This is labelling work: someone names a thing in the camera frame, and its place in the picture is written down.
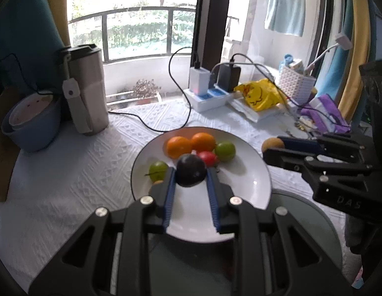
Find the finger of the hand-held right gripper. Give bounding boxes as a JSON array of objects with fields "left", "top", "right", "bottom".
[
  {"left": 277, "top": 134, "right": 364, "bottom": 161},
  {"left": 263, "top": 147, "right": 374, "bottom": 176}
]

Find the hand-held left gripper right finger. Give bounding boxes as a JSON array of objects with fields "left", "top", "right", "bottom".
[{"left": 206, "top": 167, "right": 355, "bottom": 296}]

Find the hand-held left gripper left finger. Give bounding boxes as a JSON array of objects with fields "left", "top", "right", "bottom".
[{"left": 27, "top": 166, "right": 177, "bottom": 296}]

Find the small yellow apricot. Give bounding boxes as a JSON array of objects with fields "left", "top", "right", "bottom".
[{"left": 261, "top": 138, "right": 285, "bottom": 153}]

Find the green plum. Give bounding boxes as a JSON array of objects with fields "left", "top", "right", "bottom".
[
  {"left": 214, "top": 141, "right": 236, "bottom": 162},
  {"left": 148, "top": 160, "right": 169, "bottom": 182}
]

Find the white plate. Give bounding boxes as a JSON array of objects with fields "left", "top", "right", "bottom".
[{"left": 131, "top": 126, "right": 272, "bottom": 243}]

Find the dark purple plum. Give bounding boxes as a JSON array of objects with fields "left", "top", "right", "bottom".
[{"left": 175, "top": 154, "right": 207, "bottom": 188}]

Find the red plum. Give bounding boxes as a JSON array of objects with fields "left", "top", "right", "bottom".
[{"left": 197, "top": 151, "right": 218, "bottom": 166}]

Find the orange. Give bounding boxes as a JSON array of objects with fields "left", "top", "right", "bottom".
[
  {"left": 166, "top": 136, "right": 193, "bottom": 159},
  {"left": 191, "top": 132, "right": 217, "bottom": 153}
]

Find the purple cloth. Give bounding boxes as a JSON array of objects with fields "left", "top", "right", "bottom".
[{"left": 300, "top": 94, "right": 352, "bottom": 134}]

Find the white paper packet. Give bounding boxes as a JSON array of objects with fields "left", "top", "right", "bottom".
[{"left": 231, "top": 99, "right": 290, "bottom": 122}]

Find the grey round placemat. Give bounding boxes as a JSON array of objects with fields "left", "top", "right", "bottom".
[{"left": 148, "top": 189, "right": 344, "bottom": 296}]

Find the white woven basket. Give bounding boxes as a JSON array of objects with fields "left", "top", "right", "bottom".
[{"left": 279, "top": 65, "right": 316, "bottom": 104}]

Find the yellow plastic bag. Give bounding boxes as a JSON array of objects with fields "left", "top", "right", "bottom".
[{"left": 234, "top": 78, "right": 287, "bottom": 111}]

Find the blue curtain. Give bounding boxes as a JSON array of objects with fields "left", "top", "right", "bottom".
[
  {"left": 0, "top": 0, "right": 70, "bottom": 105},
  {"left": 314, "top": 0, "right": 355, "bottom": 105}
]

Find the black charger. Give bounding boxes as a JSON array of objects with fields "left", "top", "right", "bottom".
[{"left": 217, "top": 65, "right": 241, "bottom": 92}]

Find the white power strip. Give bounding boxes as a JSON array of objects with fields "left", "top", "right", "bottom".
[{"left": 183, "top": 88, "right": 235, "bottom": 113}]

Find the potted plant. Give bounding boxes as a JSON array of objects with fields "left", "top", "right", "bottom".
[{"left": 132, "top": 78, "right": 162, "bottom": 105}]

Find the yellow curtain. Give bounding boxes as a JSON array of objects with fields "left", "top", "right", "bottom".
[
  {"left": 336, "top": 0, "right": 372, "bottom": 124},
  {"left": 47, "top": 0, "right": 75, "bottom": 48}
]

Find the desk lamp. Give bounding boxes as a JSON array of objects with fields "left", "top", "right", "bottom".
[{"left": 303, "top": 32, "right": 353, "bottom": 76}]

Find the white charger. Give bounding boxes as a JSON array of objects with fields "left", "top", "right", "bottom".
[{"left": 189, "top": 66, "right": 211, "bottom": 96}]

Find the light blue hanging towel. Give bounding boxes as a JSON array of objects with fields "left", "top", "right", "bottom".
[{"left": 264, "top": 0, "right": 306, "bottom": 37}]

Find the steel thermos flask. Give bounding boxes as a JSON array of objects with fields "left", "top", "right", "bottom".
[{"left": 60, "top": 44, "right": 109, "bottom": 136}]

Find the dark window pillar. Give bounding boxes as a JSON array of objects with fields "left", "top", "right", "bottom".
[{"left": 192, "top": 0, "right": 233, "bottom": 77}]

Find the blue bowl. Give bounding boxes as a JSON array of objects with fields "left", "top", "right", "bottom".
[{"left": 1, "top": 92, "right": 62, "bottom": 153}]

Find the white bowl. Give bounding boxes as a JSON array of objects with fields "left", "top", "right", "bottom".
[{"left": 9, "top": 94, "right": 54, "bottom": 128}]

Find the balcony railing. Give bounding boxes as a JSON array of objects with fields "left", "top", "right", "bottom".
[{"left": 68, "top": 5, "right": 198, "bottom": 62}]

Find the black charger cable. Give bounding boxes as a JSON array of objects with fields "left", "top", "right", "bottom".
[
  {"left": 209, "top": 53, "right": 342, "bottom": 127},
  {"left": 108, "top": 47, "right": 201, "bottom": 132}
]

